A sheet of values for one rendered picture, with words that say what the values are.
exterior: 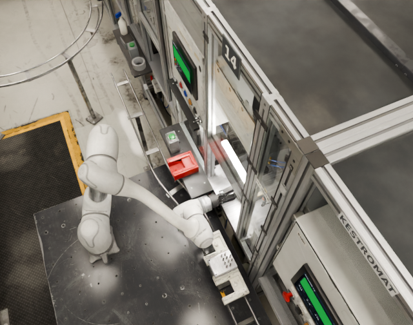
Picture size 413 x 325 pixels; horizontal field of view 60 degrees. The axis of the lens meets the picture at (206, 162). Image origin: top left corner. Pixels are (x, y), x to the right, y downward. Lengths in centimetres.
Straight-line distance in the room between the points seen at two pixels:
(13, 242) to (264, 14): 265
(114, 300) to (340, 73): 166
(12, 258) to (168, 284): 150
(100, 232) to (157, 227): 38
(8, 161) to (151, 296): 208
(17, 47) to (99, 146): 323
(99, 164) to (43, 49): 312
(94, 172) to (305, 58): 93
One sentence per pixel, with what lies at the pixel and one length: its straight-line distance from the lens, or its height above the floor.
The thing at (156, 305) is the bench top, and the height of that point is 68.
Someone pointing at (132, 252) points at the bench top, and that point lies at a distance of 224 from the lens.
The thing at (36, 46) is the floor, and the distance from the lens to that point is 466.
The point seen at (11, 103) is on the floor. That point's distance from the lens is 415.
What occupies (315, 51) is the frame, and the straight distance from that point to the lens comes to 120.
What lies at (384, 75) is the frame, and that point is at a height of 201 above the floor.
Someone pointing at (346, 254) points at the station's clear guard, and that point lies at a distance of 101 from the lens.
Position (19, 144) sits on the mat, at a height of 1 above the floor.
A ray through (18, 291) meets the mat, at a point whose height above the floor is 1.
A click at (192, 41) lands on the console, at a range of 147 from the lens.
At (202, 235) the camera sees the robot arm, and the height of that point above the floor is 111.
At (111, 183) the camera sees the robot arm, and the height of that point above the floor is 143.
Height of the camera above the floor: 278
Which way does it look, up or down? 59 degrees down
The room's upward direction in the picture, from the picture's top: 1 degrees counter-clockwise
